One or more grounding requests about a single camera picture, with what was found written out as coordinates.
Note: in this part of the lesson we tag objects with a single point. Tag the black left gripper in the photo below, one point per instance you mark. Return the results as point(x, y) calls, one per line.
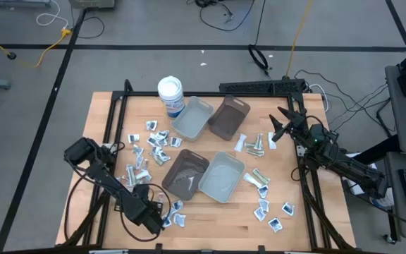
point(137, 208)

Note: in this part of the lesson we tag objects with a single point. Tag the white bandage wrapper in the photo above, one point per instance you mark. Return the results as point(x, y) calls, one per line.
point(143, 174)
point(240, 142)
point(118, 180)
point(252, 180)
point(271, 140)

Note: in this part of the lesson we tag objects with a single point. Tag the translucent brown plastic bin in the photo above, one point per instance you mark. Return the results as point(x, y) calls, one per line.
point(227, 121)
point(182, 180)

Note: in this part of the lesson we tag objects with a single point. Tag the black round floor puck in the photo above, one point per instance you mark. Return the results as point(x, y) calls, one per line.
point(11, 55)

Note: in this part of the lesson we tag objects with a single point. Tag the white wipes canister blue label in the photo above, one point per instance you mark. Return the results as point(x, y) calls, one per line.
point(170, 91)

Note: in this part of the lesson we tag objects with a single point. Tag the light grey plastic bin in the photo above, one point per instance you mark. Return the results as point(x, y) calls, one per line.
point(220, 180)
point(189, 123)

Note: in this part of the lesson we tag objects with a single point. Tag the small white wipes canister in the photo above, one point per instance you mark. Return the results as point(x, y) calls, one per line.
point(386, 204)

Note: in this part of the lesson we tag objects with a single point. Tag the black caster wheel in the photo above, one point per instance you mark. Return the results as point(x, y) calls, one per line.
point(389, 238)

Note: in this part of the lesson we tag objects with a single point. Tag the red print bandage wrapper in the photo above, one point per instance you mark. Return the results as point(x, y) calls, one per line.
point(160, 197)

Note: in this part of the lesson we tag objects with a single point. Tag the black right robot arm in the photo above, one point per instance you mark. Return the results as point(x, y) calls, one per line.
point(347, 166)

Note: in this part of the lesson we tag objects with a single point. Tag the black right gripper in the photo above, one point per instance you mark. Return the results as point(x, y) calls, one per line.
point(301, 127)

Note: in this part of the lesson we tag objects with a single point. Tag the black desk crossbar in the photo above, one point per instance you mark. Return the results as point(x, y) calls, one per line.
point(382, 148)

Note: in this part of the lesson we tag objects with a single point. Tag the green striped bandage wrapper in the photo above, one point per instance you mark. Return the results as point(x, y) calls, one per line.
point(249, 144)
point(130, 175)
point(255, 152)
point(258, 141)
point(261, 176)

